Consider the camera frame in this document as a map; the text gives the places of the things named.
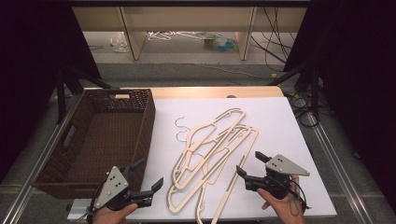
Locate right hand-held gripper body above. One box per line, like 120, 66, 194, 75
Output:
244, 153, 311, 201

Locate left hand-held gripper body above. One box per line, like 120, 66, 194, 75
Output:
92, 165, 155, 212

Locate cream wooden clothes hanger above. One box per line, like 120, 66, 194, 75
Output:
171, 106, 248, 190
195, 125, 260, 224
166, 124, 260, 215

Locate brown wicker basket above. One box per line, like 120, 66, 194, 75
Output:
31, 88, 157, 200

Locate person's left hand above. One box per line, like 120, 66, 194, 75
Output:
92, 203, 139, 224

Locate person's right hand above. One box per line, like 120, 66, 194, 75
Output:
257, 175, 308, 224

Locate white table mat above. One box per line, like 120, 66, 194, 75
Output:
66, 96, 338, 222

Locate black metal stand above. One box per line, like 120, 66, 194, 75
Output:
266, 61, 322, 117
55, 65, 112, 125

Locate black curtain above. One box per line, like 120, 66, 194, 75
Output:
283, 0, 396, 204
0, 0, 103, 185

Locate colourful plastic pile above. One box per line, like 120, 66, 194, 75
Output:
202, 33, 240, 53

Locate clear plastic bag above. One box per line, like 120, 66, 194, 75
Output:
109, 31, 129, 53

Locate white hangers on floor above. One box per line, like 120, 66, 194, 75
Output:
147, 30, 204, 42

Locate beige wooden desk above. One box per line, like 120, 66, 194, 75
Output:
72, 7, 307, 62

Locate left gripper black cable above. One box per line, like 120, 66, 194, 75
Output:
74, 181, 106, 224

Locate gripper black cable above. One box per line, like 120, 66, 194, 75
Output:
74, 181, 106, 224
288, 178, 312, 217

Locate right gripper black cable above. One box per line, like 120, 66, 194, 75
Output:
288, 178, 312, 217

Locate metal floor rail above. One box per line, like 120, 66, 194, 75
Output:
0, 92, 82, 224
306, 111, 375, 224

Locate coiled black floor cables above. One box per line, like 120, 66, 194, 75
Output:
287, 92, 322, 129

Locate thin light floor cable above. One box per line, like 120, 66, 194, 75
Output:
162, 62, 266, 79

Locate hanging black cables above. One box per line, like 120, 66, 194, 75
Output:
250, 7, 297, 73

